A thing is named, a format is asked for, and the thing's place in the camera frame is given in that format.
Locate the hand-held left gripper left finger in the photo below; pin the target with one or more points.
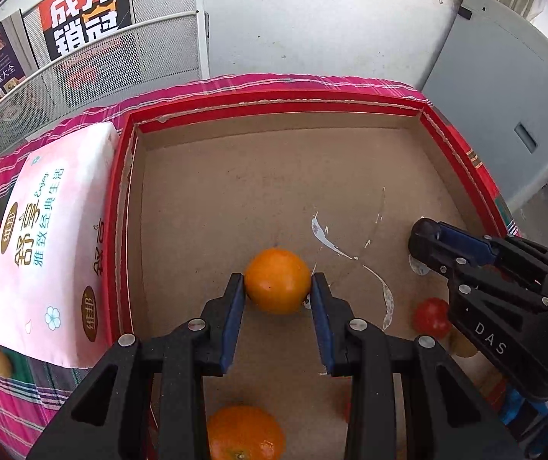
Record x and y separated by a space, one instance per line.
234 321

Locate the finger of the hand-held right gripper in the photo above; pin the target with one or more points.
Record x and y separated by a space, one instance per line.
427 247
468 243

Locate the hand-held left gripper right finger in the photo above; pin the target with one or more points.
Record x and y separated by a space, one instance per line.
323 321

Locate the brown kiwi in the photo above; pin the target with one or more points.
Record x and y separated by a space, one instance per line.
463 345
2 364

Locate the dark-toned orange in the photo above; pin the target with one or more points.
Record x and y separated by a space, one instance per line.
278 288

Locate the red tomato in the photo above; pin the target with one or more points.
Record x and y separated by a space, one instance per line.
431 317

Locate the large orange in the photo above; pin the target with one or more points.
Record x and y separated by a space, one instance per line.
247 433

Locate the red cardboard box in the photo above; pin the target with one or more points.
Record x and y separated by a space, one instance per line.
255 191

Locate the person's right hand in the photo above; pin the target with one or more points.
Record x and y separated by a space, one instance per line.
518 405

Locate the small clear plastic piece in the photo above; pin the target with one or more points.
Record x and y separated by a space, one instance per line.
417 267

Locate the grey metal cabinet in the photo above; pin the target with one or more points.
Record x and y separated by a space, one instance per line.
499 105

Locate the white tissue pack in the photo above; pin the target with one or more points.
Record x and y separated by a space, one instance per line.
49 249

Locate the red and black book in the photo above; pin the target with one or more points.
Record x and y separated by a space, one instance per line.
87 14

